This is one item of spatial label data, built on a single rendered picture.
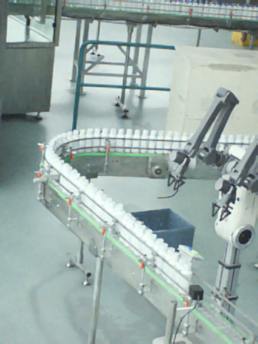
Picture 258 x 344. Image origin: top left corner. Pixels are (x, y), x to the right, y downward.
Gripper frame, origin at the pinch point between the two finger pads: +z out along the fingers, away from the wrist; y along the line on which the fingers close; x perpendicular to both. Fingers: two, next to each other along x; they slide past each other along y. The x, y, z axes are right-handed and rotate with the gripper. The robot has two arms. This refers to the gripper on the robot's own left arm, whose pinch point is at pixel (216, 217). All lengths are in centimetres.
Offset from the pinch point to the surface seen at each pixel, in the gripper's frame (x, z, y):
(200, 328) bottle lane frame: -28, 46, 48
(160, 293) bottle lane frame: -23, 47, 10
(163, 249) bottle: -27.2, 25.3, 1.0
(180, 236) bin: 36, 29, -52
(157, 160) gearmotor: 81, 3, -149
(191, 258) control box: -13.3, 23.7, 9.1
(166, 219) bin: 48, 28, -81
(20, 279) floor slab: 44, 128, -185
